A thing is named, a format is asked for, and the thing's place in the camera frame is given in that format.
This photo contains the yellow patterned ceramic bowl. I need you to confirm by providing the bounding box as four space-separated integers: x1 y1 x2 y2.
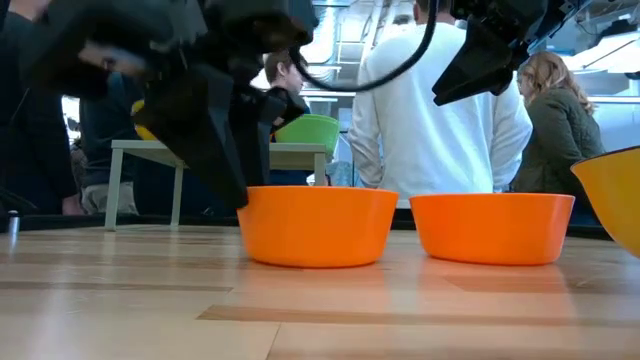
570 144 640 260
130 98 159 142

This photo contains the person's hand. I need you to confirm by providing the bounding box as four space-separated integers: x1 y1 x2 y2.
62 194 84 216

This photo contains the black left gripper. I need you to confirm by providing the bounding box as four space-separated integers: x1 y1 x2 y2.
19 0 321 210

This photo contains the small grey table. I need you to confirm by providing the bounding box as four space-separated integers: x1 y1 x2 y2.
104 139 329 232

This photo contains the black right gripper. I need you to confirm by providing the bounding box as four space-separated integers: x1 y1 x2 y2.
432 0 576 107

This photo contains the black camera cable loop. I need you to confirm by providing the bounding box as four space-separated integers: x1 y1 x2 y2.
288 0 440 94

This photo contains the person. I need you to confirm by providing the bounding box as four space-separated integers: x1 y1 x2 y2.
0 0 81 216
347 0 534 209
79 72 142 216
122 159 241 217
509 49 606 226
262 48 331 187

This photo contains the orange plastic bowl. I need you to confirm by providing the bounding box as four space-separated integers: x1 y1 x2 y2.
408 192 576 266
236 185 400 269

